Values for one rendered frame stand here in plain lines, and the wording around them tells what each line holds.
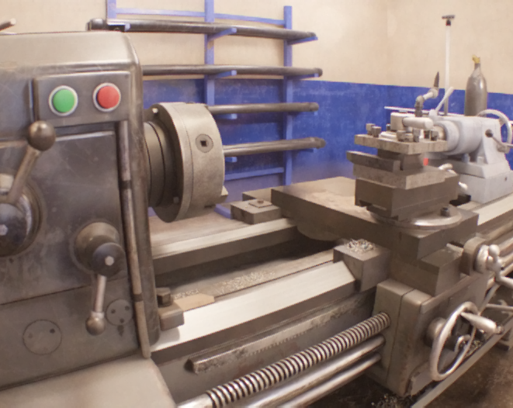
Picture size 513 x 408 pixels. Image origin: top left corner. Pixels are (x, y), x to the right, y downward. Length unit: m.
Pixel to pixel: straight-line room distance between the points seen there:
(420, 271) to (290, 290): 0.31
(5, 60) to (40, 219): 0.21
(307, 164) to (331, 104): 0.83
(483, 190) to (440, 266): 0.81
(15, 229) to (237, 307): 0.46
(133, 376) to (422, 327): 0.65
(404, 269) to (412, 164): 0.25
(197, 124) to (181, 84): 3.39
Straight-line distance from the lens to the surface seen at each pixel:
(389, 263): 1.03
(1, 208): 0.49
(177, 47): 4.20
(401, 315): 0.99
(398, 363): 1.06
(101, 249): 0.53
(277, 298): 0.85
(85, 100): 0.53
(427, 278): 0.98
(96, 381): 0.66
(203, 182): 0.80
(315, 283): 0.91
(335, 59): 5.44
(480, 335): 1.30
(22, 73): 0.55
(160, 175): 0.79
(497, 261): 1.03
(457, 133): 1.64
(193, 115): 0.82
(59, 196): 0.55
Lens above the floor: 1.24
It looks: 16 degrees down
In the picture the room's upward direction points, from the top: straight up
